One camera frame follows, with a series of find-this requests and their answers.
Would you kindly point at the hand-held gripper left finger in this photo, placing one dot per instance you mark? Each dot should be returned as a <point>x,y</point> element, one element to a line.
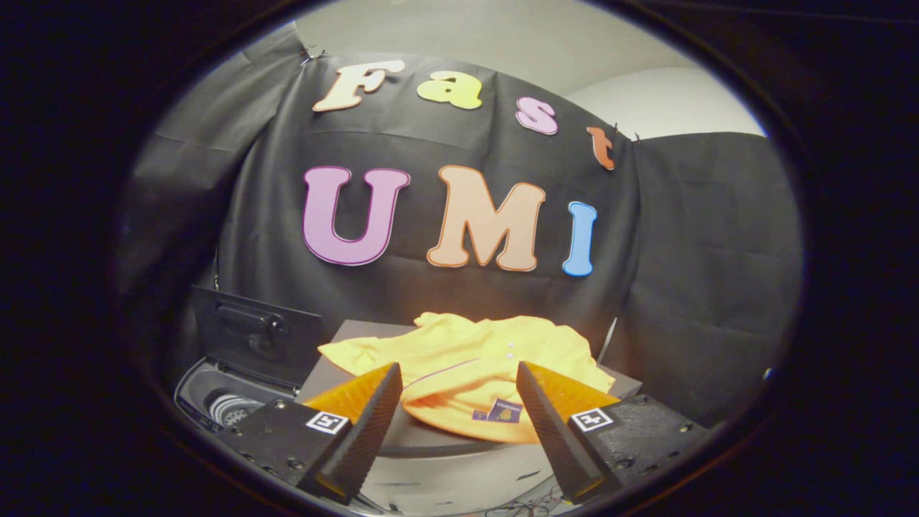
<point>370,431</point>

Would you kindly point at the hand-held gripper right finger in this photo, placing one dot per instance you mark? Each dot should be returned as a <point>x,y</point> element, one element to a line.
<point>549,431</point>

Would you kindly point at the orange polo shirt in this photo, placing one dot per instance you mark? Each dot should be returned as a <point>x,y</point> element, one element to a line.
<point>467,345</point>

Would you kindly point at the white cabinet with grey top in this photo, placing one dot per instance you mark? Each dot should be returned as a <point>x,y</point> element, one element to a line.
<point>445,474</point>

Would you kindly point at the black backdrop cloth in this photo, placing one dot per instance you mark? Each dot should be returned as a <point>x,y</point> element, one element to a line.
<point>689,251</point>

